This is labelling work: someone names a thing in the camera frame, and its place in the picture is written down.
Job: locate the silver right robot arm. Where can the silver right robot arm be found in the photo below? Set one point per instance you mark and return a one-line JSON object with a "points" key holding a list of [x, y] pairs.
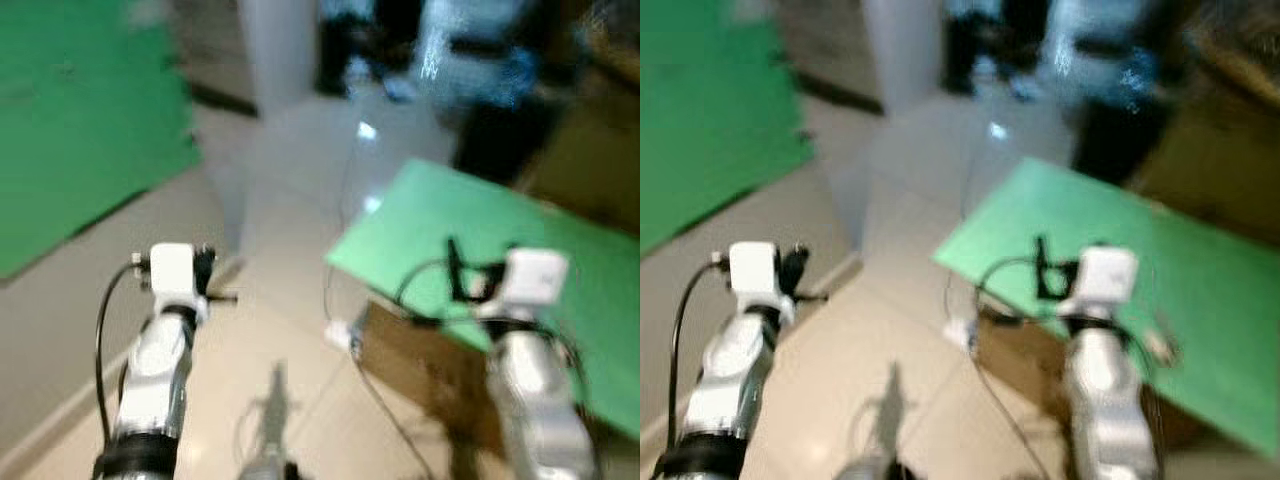
{"points": [[1105, 400], [530, 400]]}

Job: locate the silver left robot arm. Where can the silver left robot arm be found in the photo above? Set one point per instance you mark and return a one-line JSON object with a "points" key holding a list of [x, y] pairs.
{"points": [[155, 380], [735, 380]]}

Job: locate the green table board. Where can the green table board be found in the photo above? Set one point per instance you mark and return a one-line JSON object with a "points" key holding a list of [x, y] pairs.
{"points": [[1200, 280], [450, 210]]}

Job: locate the brown cardboard box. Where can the brown cardboard box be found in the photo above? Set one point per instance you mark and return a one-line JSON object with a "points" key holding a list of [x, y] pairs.
{"points": [[1020, 365], [430, 370]]}

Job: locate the black furniture piece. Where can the black furniture piece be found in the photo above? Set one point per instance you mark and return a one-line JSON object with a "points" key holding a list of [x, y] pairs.
{"points": [[1120, 140], [500, 140]]}

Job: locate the brown wooden furniture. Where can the brown wooden furniture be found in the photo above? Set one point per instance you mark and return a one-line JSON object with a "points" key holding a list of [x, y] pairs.
{"points": [[1220, 150], [595, 150]]}

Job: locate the white pillar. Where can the white pillar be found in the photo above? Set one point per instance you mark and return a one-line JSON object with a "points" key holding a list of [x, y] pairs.
{"points": [[278, 50], [902, 50]]}

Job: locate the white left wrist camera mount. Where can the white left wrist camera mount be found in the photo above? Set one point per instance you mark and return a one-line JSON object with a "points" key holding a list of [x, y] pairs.
{"points": [[172, 270], [752, 270]]}

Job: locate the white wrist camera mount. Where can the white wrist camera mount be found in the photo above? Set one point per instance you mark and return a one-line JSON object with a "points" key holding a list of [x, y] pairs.
{"points": [[172, 270], [752, 270], [1108, 275], [535, 275]]}

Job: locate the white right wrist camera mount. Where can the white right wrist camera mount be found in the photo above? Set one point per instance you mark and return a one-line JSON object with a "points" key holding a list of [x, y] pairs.
{"points": [[1108, 275], [535, 275]]}

